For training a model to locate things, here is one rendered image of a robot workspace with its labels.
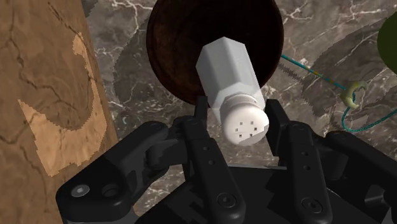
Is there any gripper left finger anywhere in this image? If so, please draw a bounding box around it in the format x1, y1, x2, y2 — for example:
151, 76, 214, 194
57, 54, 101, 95
55, 95, 247, 224

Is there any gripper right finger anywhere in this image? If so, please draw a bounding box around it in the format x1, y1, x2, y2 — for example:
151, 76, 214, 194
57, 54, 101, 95
265, 98, 397, 224

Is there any white salt shaker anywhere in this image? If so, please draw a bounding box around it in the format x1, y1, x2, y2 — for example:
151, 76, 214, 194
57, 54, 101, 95
195, 36, 270, 146

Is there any dark brown round bowl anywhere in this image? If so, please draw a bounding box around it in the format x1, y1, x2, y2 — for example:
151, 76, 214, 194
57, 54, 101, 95
146, 0, 284, 106

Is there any dark green round object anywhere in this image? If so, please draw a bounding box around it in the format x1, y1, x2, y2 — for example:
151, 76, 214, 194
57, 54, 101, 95
377, 9, 397, 75

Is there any teal cord with pale hook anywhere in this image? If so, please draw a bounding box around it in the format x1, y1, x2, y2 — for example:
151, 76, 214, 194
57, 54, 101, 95
280, 53, 397, 134

